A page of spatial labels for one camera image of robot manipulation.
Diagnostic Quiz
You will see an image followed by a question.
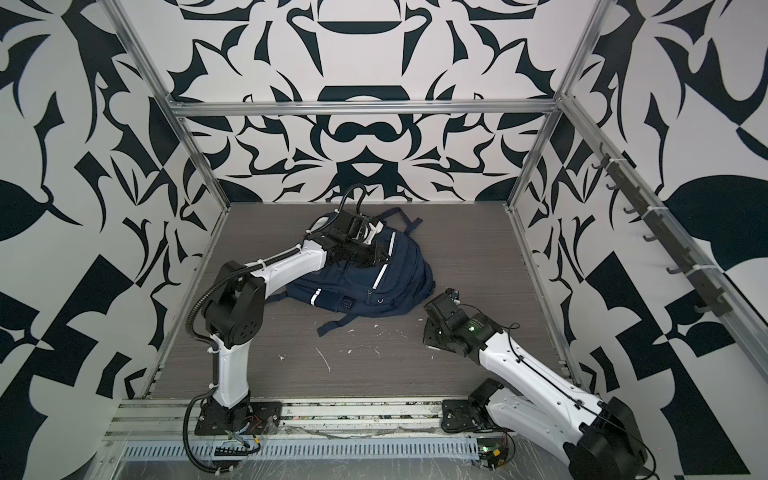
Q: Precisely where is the navy blue student backpack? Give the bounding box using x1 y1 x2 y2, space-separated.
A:
266 207 435 337

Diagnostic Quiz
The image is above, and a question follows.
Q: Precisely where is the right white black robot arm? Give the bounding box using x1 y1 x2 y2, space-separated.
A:
424 289 655 479

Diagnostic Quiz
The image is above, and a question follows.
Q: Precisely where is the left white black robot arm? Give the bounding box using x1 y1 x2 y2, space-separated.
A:
186 209 389 413

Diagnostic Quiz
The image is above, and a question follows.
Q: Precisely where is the green circuit board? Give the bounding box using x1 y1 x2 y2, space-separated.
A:
477 436 516 470

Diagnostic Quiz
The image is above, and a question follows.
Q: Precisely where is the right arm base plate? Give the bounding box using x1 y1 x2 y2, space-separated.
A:
440 399 513 434

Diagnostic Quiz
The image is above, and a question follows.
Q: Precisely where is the white slotted cable duct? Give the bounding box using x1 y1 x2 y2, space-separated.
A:
119 437 481 462

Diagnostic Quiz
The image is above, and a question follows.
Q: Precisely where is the aluminium front rail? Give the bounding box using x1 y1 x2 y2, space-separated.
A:
101 393 616 443

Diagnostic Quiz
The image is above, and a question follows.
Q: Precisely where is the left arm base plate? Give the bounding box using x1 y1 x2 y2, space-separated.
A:
194 400 283 436

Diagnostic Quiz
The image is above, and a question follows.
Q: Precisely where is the wall hook rack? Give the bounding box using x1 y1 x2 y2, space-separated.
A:
592 142 734 317

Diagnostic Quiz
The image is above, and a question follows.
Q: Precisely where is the aluminium cage frame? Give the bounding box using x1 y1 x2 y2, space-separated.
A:
101 1 767 376

